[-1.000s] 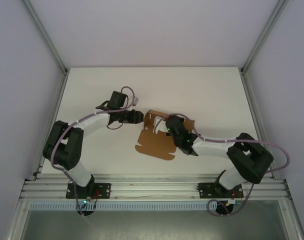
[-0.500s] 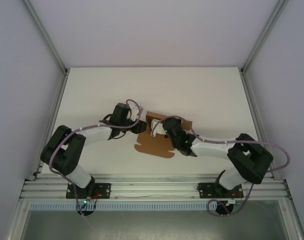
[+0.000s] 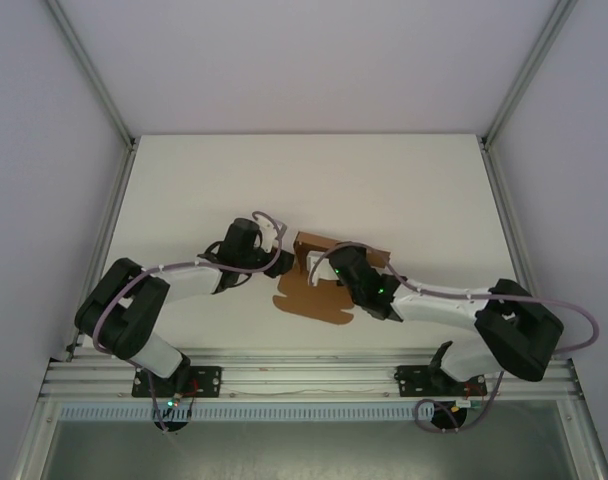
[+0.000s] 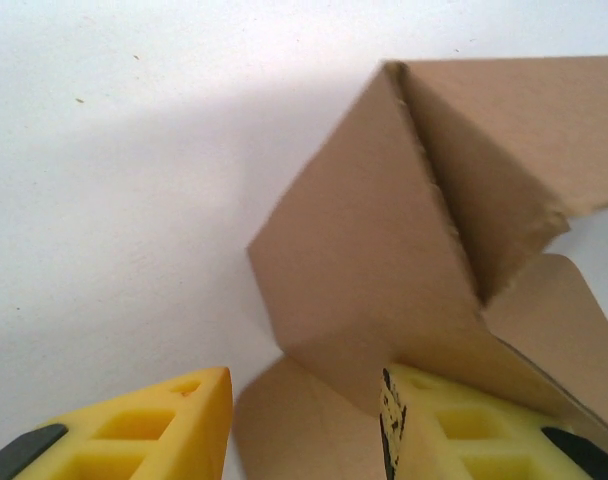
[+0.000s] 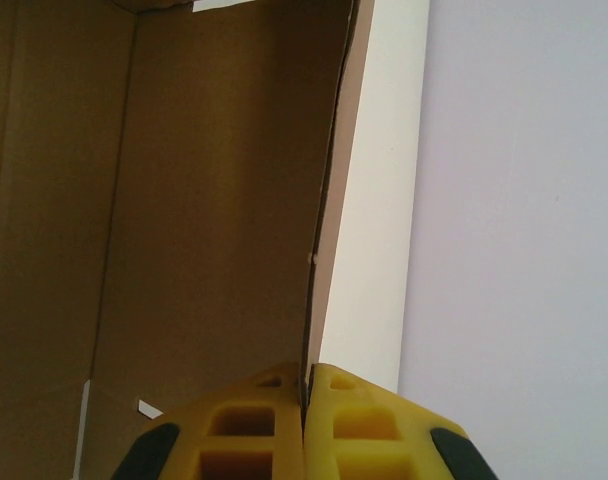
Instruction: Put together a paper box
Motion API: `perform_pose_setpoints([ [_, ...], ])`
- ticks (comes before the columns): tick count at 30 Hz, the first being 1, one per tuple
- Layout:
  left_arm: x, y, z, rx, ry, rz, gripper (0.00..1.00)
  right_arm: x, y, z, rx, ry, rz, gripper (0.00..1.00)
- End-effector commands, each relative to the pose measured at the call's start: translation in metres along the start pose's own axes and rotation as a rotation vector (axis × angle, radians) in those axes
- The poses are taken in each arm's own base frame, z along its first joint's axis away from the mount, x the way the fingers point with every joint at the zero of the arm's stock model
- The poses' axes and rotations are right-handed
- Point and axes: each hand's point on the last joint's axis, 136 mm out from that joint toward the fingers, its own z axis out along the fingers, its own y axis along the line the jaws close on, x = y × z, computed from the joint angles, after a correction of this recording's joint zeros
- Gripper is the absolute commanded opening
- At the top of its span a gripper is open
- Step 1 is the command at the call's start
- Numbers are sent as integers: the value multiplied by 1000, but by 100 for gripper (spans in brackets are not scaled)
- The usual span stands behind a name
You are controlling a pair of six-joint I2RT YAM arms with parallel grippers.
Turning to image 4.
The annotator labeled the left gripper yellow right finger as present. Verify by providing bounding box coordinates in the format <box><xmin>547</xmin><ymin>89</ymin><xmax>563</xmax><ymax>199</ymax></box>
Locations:
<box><xmin>377</xmin><ymin>363</ymin><xmax>608</xmax><ymax>480</ymax></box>

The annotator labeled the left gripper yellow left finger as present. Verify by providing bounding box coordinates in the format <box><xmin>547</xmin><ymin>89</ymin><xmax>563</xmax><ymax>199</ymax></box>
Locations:
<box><xmin>1</xmin><ymin>366</ymin><xmax>234</xmax><ymax>480</ymax></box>

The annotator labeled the brown cardboard paper box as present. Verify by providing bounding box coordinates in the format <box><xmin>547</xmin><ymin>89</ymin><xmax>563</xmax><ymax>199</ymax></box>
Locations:
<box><xmin>232</xmin><ymin>58</ymin><xmax>608</xmax><ymax>480</ymax></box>

